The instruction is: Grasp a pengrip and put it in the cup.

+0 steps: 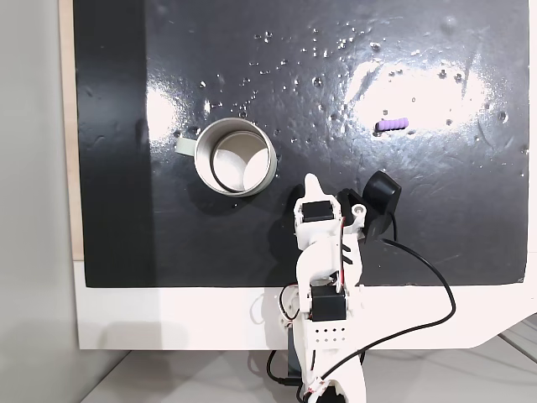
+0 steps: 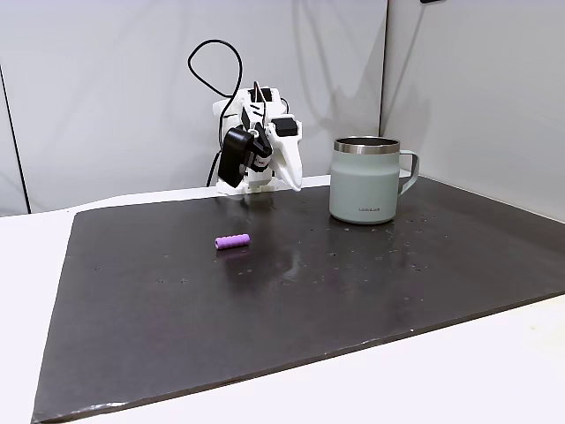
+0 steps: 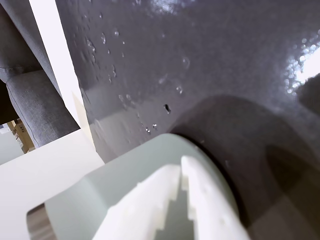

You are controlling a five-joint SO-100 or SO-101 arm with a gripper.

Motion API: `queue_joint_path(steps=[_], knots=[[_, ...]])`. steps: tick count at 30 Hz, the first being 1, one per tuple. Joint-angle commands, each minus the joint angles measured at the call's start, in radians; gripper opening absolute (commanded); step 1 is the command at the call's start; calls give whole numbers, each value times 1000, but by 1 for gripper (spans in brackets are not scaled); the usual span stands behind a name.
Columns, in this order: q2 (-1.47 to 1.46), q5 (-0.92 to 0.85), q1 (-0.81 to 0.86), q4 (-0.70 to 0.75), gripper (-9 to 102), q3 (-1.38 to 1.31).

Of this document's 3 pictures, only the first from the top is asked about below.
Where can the black camera box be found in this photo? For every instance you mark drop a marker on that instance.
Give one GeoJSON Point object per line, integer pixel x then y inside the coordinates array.
{"type": "Point", "coordinates": [379, 193]}

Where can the pale green steel mug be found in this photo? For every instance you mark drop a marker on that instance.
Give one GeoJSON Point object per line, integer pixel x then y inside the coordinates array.
{"type": "Point", "coordinates": [236, 157]}

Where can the purple ribbed pen grip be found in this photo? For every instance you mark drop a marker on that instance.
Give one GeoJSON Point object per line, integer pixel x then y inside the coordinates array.
{"type": "Point", "coordinates": [392, 124]}

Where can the black table mat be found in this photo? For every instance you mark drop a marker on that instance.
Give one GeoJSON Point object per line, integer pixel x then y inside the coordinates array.
{"type": "Point", "coordinates": [210, 63]}

